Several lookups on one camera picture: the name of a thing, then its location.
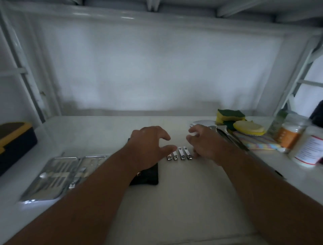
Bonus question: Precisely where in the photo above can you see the person's left hand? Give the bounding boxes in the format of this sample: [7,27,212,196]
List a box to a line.
[126,126,177,172]

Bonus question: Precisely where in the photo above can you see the person's right hand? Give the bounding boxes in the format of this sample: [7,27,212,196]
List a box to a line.
[186,124,237,167]

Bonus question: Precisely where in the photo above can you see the person's left forearm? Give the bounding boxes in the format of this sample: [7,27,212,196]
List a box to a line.
[5,146,142,245]

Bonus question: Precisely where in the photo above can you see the person's right forearm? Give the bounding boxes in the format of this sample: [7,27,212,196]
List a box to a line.
[219,144,323,245]

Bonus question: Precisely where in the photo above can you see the silver spoon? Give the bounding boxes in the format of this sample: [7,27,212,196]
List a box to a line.
[189,120,218,129]

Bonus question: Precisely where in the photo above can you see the black pouch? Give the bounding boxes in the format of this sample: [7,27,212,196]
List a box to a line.
[127,137,159,186]

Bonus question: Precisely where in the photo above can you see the metal tongs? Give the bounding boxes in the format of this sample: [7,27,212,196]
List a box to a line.
[215,125,251,152]

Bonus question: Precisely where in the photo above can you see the yellow and green sponge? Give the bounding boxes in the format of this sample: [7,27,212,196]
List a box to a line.
[216,109,246,126]

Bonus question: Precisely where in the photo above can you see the round yellow sponge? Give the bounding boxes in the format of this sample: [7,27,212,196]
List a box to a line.
[233,120,267,136]

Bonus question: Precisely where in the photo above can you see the striped cloth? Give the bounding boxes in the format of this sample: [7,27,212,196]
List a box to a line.
[233,131,289,153]

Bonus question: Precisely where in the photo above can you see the clear green bottle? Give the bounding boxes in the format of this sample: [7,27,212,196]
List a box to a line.
[267,110,289,138]

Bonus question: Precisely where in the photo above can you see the orange label bottle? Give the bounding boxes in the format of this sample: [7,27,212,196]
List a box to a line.
[275,113,310,152]

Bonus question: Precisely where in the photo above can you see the open silver manicure set case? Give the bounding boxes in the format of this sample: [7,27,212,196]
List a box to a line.
[19,156,109,204]

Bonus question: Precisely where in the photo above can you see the white bottle red label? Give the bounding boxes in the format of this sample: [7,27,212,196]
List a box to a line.
[288,125,323,168]

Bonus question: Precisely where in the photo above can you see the dark container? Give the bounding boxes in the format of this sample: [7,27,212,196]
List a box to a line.
[309,100,323,127]

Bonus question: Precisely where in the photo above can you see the black and yellow box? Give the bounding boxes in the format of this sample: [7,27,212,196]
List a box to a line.
[0,122,38,176]

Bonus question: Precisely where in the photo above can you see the white metal rack frame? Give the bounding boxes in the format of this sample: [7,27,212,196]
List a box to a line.
[0,0,323,127]

